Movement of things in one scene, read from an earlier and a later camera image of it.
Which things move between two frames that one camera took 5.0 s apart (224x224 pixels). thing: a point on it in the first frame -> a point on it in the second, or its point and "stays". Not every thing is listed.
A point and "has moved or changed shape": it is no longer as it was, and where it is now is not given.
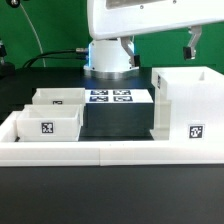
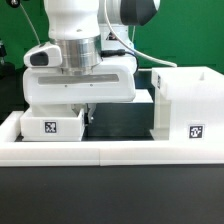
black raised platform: (118, 121) stays
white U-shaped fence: (192, 152) stays
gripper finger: (189, 51) -> (90, 112)
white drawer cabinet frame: (188, 103) stays
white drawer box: (50, 123) has moved or changed shape
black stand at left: (7, 69) stays
